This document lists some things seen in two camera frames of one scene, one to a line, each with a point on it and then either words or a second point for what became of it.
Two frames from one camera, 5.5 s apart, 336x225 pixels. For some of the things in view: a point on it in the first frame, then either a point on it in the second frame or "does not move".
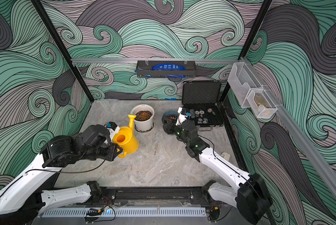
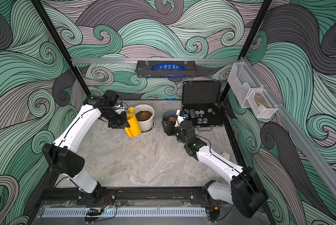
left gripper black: [113, 153] → [123, 124]
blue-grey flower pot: [169, 117] does not move
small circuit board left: [93, 214] does not move
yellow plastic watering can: [125, 138] → [134, 128]
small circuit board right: [215, 214] does not move
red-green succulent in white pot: [143, 115] does not move
